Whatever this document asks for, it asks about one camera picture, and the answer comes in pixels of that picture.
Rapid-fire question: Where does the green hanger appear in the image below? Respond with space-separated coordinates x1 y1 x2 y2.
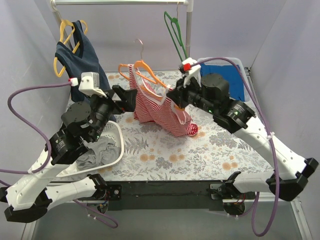
163 7 187 62

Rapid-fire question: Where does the floral table mat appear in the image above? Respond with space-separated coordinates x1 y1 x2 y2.
97 106 272 181

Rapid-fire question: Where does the orange hanger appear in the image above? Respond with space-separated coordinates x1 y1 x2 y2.
117 38 186 111

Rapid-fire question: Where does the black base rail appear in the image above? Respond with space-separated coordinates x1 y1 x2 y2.
84 179 251 212

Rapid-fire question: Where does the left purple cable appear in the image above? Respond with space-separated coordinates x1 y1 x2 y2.
0 82 119 229

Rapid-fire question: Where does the navy blue tank top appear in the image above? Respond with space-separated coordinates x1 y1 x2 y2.
55 20 111 91

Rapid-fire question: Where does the white clothes rack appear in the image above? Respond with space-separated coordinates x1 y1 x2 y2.
49 0 194 55

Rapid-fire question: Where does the blue folded cloth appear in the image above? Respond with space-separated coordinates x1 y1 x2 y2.
200 63 245 102

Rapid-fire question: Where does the white laundry basket left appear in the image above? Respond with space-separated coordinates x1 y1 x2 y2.
57 121 124 180

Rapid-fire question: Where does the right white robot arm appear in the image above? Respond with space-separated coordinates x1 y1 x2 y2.
166 73 319 202

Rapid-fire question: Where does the grey garment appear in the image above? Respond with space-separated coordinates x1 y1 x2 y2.
76 136 121 171

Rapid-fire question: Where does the yellow hanger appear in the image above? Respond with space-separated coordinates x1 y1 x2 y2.
54 19 88 78

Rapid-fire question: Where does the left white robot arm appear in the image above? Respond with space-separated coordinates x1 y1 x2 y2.
0 85 138 223

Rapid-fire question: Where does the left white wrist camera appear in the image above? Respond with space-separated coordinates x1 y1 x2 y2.
68 72 107 98

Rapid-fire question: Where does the red white striped tank top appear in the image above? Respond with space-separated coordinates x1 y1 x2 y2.
127 64 199 137

